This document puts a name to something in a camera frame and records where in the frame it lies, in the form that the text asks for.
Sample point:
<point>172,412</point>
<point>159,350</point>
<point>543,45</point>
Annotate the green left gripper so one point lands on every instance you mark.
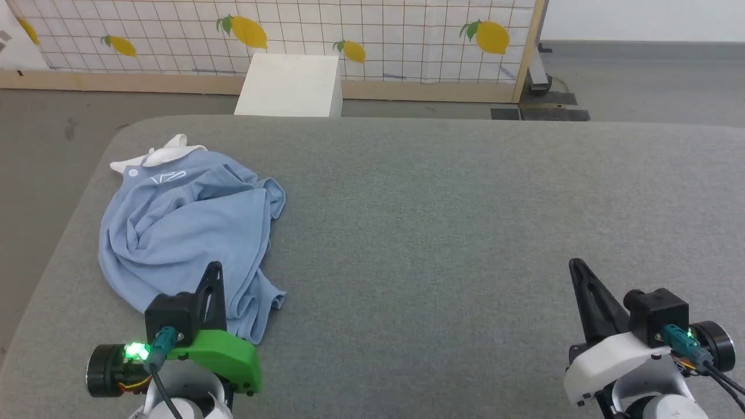
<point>227,358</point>

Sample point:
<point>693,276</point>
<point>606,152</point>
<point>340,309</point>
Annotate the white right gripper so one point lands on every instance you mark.
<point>611,361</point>

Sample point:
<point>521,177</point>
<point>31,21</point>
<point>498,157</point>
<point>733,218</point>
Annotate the light blue polo shirt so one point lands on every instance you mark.
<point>174,233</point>

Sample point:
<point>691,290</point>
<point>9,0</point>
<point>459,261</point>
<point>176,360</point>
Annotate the white box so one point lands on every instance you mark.
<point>288,84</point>

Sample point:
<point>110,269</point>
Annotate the dark metal partition foot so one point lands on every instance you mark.
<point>538,73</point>

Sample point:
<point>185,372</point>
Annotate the lemon print grid partition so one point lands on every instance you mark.
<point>407,46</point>

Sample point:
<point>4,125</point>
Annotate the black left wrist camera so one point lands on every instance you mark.
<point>171,317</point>

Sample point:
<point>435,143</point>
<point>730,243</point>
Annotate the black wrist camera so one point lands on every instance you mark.
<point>171,317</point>
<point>657,314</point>

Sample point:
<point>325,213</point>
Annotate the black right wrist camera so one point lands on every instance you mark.
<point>657,314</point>

